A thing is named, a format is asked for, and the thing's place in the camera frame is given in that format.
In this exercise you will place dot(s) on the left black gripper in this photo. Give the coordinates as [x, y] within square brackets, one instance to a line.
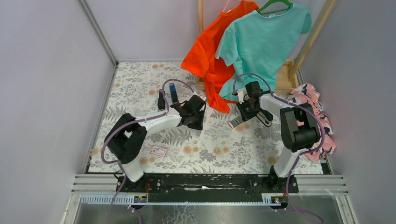
[199, 125]

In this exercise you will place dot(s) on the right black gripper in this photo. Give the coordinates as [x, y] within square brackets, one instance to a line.
[245, 116]

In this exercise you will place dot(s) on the blue stapler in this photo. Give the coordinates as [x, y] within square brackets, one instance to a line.
[173, 93]

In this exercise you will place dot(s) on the small black stapler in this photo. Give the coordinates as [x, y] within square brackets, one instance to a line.
[161, 101]

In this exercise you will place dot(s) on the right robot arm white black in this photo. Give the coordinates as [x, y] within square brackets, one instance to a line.
[299, 125]

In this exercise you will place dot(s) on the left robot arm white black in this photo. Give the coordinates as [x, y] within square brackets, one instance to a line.
[127, 136]

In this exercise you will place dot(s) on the floral table mat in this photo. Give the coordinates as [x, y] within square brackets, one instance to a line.
[215, 149]

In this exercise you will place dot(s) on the red staple box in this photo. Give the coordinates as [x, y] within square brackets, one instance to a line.
[159, 151]

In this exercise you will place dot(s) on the wooden clothes rack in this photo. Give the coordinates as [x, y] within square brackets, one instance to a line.
[319, 14]

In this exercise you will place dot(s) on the pink patterned cloth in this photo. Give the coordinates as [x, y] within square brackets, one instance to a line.
[306, 93]

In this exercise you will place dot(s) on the orange t-shirt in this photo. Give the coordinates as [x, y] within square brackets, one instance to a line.
[201, 61]

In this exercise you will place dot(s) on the teal t-shirt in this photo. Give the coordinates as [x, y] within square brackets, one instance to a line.
[257, 46]

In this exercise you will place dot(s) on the pink clothes hanger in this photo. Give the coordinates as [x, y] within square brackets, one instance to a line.
[230, 5]

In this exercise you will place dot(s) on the green clothes hanger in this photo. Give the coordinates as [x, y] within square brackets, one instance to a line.
[275, 6]

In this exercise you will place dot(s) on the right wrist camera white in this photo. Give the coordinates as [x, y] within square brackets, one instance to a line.
[242, 95]

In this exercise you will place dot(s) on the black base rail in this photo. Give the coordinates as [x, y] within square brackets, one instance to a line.
[207, 188]

